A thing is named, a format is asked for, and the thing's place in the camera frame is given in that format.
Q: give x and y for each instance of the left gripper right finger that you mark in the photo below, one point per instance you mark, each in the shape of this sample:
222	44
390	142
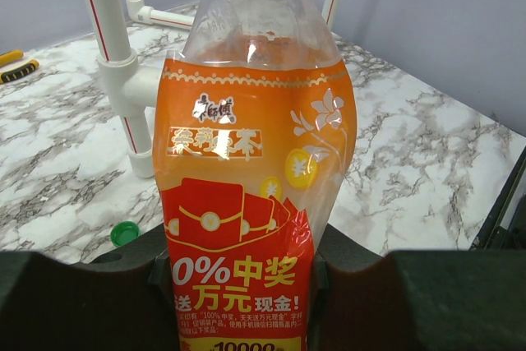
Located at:
415	300

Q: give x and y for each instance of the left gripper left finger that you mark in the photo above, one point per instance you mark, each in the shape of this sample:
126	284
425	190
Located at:
122	300

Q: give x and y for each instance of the yellow handled pliers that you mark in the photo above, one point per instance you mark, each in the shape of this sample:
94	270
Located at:
16	73

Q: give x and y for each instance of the white PVC pipe frame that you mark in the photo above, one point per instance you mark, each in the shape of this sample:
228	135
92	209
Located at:
119	71

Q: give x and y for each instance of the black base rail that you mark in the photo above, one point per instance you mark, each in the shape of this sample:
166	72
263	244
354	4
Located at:
489	227

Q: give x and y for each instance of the orange label tea bottle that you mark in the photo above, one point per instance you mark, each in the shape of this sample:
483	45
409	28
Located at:
241	257

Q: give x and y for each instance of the green bottle cap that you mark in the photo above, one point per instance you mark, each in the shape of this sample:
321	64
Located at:
124	232

